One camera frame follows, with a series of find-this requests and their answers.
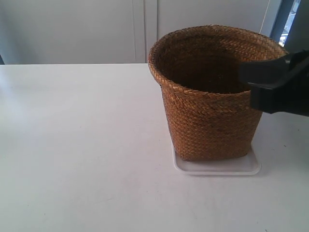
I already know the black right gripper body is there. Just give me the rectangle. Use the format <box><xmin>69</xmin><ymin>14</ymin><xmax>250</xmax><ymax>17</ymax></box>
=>
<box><xmin>279</xmin><ymin>50</ymin><xmax>309</xmax><ymax>115</ymax></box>

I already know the brown woven wicker basket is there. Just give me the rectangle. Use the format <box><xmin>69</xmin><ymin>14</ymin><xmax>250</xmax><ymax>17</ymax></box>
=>
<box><xmin>148</xmin><ymin>25</ymin><xmax>286</xmax><ymax>161</ymax></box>

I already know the white rectangular plastic tray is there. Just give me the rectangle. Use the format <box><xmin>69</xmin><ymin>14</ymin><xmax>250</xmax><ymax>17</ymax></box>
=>
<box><xmin>172</xmin><ymin>148</ymin><xmax>261</xmax><ymax>176</ymax></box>

